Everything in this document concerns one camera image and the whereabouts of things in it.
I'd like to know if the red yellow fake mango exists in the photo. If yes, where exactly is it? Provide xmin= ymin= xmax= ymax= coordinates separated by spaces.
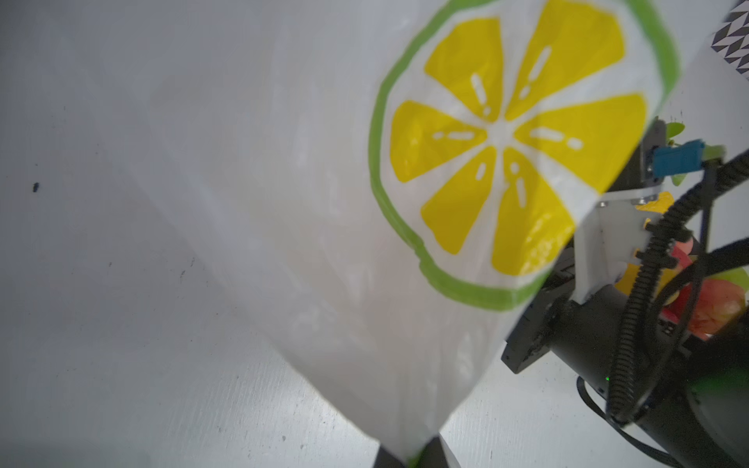
xmin=689 ymin=279 xmax=746 ymax=340

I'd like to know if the yellow fake pear with leaves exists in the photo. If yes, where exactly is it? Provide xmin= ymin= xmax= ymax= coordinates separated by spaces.
xmin=630 ymin=118 xmax=687 ymax=215

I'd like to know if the yellow fake lemon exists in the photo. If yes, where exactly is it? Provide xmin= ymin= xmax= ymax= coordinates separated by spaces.
xmin=614 ymin=263 xmax=681 ymax=298

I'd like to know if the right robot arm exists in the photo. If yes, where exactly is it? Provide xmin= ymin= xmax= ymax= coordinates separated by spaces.
xmin=501 ymin=248 xmax=748 ymax=467

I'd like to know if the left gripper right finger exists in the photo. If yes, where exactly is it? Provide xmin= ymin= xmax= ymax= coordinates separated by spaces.
xmin=417 ymin=436 xmax=460 ymax=468

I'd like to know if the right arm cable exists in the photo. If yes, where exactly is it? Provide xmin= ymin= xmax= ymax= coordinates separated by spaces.
xmin=575 ymin=148 xmax=749 ymax=468

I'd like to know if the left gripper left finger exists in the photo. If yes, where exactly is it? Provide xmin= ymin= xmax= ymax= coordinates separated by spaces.
xmin=372 ymin=446 xmax=406 ymax=468

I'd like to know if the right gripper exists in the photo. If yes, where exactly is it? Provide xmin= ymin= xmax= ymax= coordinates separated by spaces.
xmin=501 ymin=245 xmax=582 ymax=374

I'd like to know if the white plastic bag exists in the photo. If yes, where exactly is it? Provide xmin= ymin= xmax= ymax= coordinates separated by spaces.
xmin=69 ymin=1 xmax=731 ymax=461

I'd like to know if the pink fake peach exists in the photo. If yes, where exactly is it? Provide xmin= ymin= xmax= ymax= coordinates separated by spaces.
xmin=671 ymin=238 xmax=696 ymax=271

